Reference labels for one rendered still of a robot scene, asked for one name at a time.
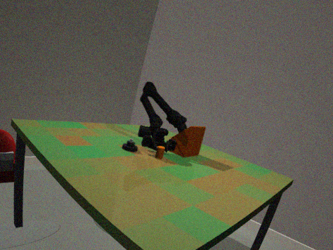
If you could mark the dark grey round pedestal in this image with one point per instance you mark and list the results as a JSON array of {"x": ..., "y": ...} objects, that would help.
[{"x": 130, "y": 146}]

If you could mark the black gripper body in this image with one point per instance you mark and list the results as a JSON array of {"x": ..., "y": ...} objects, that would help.
[{"x": 159, "y": 142}]

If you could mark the orange knob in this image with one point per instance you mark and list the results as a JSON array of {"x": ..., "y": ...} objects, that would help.
[{"x": 159, "y": 152}]

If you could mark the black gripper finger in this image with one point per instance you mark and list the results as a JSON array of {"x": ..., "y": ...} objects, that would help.
[
  {"x": 167, "y": 146},
  {"x": 152, "y": 144}
]

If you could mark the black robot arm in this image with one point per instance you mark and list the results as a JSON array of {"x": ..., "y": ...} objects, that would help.
[{"x": 173, "y": 117}]

